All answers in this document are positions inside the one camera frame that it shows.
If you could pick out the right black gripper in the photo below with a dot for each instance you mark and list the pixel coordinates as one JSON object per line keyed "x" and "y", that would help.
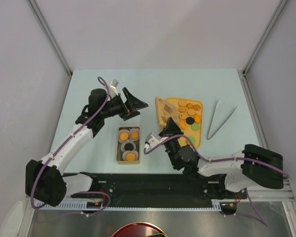
{"x": 171, "y": 128}

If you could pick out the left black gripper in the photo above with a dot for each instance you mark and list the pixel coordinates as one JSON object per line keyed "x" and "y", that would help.
{"x": 131, "y": 103}

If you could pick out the silver tin lid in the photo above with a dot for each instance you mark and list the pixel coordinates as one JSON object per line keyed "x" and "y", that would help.
{"x": 164, "y": 111}

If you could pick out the orange cookie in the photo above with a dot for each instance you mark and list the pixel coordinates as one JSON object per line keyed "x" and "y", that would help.
{"x": 135, "y": 135}
{"x": 124, "y": 136}
{"x": 130, "y": 157}

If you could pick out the metal tongs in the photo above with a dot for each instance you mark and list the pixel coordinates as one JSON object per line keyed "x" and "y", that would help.
{"x": 218, "y": 120}

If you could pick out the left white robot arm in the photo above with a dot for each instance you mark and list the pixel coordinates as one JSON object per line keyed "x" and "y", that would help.
{"x": 44, "y": 177}

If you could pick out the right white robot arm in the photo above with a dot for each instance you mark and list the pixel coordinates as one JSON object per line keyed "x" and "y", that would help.
{"x": 251, "y": 166}

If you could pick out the black sandwich cookie on tray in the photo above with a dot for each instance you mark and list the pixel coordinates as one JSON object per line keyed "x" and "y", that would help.
{"x": 190, "y": 120}

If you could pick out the green sandwich cookie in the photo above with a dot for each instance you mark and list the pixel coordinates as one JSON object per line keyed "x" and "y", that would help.
{"x": 190, "y": 139}
{"x": 195, "y": 127}

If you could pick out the yellow cookie tray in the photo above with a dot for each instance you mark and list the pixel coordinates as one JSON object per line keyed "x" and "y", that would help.
{"x": 186, "y": 113}

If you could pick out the yellow cookie tin box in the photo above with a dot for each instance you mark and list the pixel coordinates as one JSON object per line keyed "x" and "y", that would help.
{"x": 120, "y": 151}

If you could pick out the dark red round object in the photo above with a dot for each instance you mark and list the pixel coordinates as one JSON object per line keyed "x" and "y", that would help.
{"x": 140, "y": 229}

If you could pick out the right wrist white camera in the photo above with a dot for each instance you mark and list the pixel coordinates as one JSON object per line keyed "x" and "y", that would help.
{"x": 152, "y": 140}

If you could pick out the wrist white camera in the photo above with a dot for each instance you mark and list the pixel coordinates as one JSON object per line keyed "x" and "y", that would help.
{"x": 113, "y": 88}
{"x": 152, "y": 140}

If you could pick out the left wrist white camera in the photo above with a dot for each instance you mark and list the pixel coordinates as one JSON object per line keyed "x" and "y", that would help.
{"x": 113, "y": 88}

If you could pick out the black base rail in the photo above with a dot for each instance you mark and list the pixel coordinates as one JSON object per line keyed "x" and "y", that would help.
{"x": 159, "y": 190}

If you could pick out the right aluminium frame post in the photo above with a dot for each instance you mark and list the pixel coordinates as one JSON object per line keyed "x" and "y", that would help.
{"x": 265, "y": 35}

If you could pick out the aluminium frame post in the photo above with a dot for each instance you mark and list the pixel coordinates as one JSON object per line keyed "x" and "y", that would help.
{"x": 265, "y": 35}
{"x": 38, "y": 14}

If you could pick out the left aluminium frame post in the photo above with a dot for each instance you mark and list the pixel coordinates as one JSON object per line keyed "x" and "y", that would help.
{"x": 38, "y": 14}

